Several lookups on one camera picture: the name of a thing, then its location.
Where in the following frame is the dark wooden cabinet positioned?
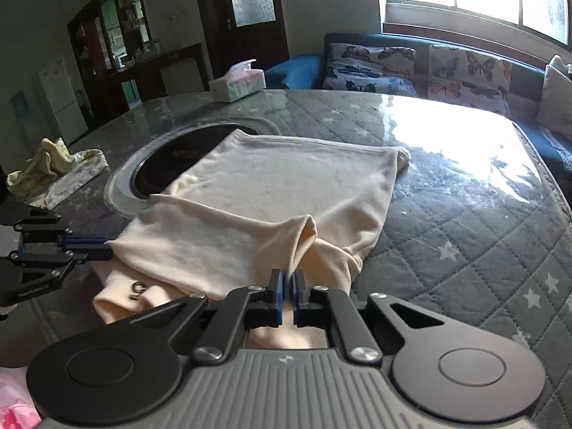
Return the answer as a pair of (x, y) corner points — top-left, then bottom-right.
(67, 0), (209, 117)

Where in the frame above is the blue sofa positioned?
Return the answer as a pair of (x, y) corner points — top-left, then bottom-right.
(265, 34), (571, 180)

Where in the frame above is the tissue box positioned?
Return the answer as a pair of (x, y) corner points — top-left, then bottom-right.
(208, 59), (266, 104)

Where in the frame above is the grey pillow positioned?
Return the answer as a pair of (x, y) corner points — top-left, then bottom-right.
(536, 55), (572, 140)

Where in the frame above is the butterfly cushion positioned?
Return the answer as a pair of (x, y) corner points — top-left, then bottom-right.
(428, 45), (513, 116)
(323, 43), (417, 98)

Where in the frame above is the cream knit garment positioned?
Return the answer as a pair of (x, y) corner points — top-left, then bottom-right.
(93, 130), (410, 323)

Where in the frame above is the round stove ring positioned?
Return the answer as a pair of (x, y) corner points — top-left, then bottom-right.
(103, 117), (281, 219)

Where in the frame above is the white refrigerator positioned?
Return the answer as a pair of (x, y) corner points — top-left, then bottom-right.
(39, 56), (87, 144)

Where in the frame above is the right butterfly cushion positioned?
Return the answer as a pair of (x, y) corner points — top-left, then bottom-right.
(428, 45), (513, 116)

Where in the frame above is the left butterfly cushion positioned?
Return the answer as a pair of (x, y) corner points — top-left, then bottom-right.
(323, 43), (417, 98)

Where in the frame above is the dark door with glass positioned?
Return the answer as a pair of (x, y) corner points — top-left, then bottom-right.
(198, 0), (289, 78)

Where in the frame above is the floral storage bag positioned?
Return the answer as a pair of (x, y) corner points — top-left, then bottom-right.
(6, 138), (109, 210)

